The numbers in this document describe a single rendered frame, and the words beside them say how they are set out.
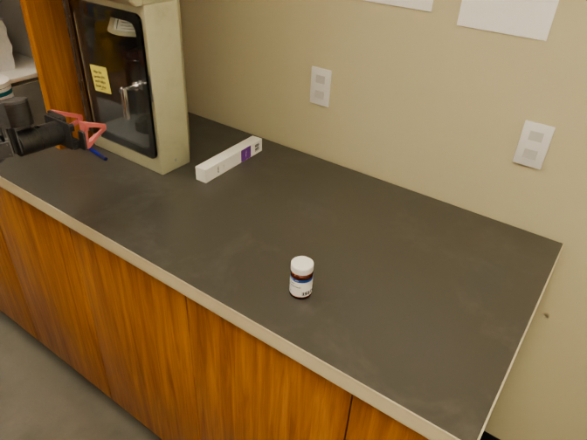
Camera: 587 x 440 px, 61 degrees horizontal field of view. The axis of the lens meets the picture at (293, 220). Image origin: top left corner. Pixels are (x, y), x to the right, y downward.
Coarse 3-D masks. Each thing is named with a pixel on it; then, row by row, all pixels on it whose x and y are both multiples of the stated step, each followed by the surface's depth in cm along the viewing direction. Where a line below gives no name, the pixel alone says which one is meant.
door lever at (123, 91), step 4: (136, 84) 134; (120, 88) 131; (124, 88) 131; (128, 88) 132; (132, 88) 133; (136, 88) 135; (120, 92) 131; (124, 92) 131; (124, 96) 132; (124, 100) 133; (124, 104) 133; (128, 104) 134; (124, 108) 134; (128, 108) 134; (124, 112) 135; (128, 112) 135; (124, 116) 135; (128, 116) 135
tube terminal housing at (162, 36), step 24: (96, 0) 131; (144, 0) 121; (168, 0) 127; (144, 24) 124; (168, 24) 130; (168, 48) 132; (168, 72) 135; (168, 96) 138; (168, 120) 142; (96, 144) 162; (168, 144) 145; (168, 168) 149
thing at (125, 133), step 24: (72, 0) 135; (96, 24) 133; (120, 24) 128; (96, 48) 138; (120, 48) 132; (144, 48) 127; (120, 72) 136; (144, 72) 130; (96, 96) 148; (120, 96) 141; (144, 96) 135; (96, 120) 154; (120, 120) 146; (144, 120) 139; (120, 144) 152; (144, 144) 144
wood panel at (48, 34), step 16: (32, 0) 136; (48, 0) 139; (32, 16) 137; (48, 16) 141; (64, 16) 144; (32, 32) 139; (48, 32) 142; (64, 32) 146; (32, 48) 142; (48, 48) 144; (64, 48) 148; (48, 64) 145; (64, 64) 149; (48, 80) 147; (64, 80) 151; (48, 96) 149; (64, 96) 153; (80, 96) 158; (80, 112) 160
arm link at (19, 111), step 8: (0, 104) 109; (8, 104) 109; (16, 104) 109; (24, 104) 111; (0, 112) 109; (8, 112) 110; (16, 112) 110; (24, 112) 111; (0, 120) 110; (8, 120) 111; (16, 120) 111; (24, 120) 112; (32, 120) 114; (0, 128) 111; (8, 128) 111; (0, 136) 115; (0, 144) 109; (8, 144) 110; (0, 152) 110; (8, 152) 111
